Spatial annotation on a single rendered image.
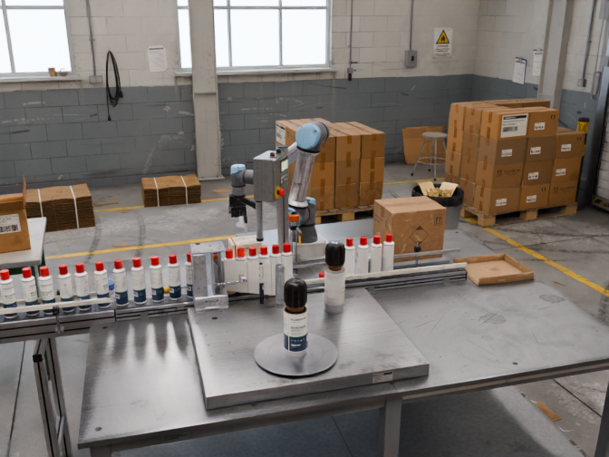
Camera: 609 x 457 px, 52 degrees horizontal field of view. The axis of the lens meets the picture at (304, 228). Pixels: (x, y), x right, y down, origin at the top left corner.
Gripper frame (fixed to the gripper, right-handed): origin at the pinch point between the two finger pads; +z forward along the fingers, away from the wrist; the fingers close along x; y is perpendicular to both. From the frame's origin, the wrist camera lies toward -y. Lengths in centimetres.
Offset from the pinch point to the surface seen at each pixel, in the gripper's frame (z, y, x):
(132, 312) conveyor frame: 10, 61, 62
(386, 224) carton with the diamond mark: -7, -67, 35
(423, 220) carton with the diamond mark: -10, -85, 41
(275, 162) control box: -50, -3, 59
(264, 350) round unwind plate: 7, 16, 114
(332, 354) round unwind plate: 7, -7, 124
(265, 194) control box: -35, 1, 58
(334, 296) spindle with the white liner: 1, -19, 91
